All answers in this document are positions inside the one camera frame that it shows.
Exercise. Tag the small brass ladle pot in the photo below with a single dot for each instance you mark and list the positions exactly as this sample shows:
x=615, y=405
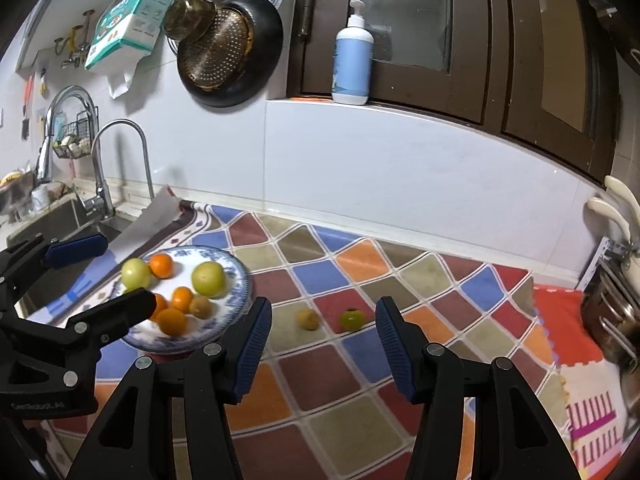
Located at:
x=187, y=20

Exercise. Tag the colourful checkered table mat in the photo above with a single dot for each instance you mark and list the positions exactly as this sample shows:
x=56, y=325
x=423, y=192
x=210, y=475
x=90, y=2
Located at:
x=324, y=405

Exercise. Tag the tall chrome sink faucet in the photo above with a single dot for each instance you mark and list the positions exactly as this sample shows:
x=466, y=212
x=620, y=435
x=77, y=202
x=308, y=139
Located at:
x=43, y=171

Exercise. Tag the blue white porcelain plate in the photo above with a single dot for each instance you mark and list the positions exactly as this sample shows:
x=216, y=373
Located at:
x=147, y=337

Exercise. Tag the large green pomelo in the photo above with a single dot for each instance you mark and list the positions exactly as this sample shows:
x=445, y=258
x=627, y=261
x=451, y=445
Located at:
x=135, y=274

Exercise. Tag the wire sink basket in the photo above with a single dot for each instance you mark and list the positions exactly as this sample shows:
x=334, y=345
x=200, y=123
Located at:
x=72, y=139

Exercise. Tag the red foam mat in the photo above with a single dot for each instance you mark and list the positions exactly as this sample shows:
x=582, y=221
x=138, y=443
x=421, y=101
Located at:
x=559, y=312

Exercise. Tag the yellow-green apple on plate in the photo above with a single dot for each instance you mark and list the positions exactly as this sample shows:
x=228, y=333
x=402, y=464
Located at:
x=208, y=279

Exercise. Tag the small orange mandarin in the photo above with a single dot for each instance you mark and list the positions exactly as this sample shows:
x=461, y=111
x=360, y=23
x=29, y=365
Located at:
x=161, y=266

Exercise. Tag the perforated brass strainer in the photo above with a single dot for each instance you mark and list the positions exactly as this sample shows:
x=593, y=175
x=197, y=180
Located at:
x=211, y=61

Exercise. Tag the small orange tangerine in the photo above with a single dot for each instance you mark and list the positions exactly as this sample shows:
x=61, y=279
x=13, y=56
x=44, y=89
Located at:
x=181, y=299

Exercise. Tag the small brown kiwi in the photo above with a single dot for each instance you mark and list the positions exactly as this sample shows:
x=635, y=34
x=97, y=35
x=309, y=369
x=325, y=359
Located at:
x=201, y=307

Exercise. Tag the white blue pump bottle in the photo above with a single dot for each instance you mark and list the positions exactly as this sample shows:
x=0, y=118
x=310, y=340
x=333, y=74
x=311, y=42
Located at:
x=352, y=63

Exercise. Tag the round orange fruit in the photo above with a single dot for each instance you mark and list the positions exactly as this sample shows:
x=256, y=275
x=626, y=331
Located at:
x=160, y=305

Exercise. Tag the stainless steel pot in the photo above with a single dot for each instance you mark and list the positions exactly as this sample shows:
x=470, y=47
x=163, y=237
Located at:
x=610, y=313

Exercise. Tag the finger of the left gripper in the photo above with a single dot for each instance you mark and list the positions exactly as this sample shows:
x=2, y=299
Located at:
x=112, y=320
x=62, y=254

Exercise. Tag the small beige fruit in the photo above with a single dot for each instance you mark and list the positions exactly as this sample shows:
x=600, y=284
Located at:
x=308, y=319

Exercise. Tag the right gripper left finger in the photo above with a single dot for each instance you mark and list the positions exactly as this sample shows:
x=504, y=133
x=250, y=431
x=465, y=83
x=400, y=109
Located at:
x=132, y=437

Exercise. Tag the black frying pan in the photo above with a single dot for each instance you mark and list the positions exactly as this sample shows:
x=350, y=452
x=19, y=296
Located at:
x=251, y=78

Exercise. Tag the teal white paper box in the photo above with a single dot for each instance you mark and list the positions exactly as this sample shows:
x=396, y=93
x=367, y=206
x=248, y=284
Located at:
x=125, y=34

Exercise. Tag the small green tomato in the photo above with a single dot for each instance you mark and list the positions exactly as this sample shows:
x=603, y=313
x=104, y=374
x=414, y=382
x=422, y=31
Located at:
x=352, y=320

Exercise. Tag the dark brown wooden window frame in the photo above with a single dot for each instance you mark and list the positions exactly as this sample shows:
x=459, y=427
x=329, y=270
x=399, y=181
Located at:
x=540, y=73

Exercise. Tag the stainless steel sink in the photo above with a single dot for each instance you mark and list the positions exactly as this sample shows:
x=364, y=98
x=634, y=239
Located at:
x=60, y=289

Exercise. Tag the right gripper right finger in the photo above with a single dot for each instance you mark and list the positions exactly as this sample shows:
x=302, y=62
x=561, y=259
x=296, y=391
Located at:
x=514, y=437

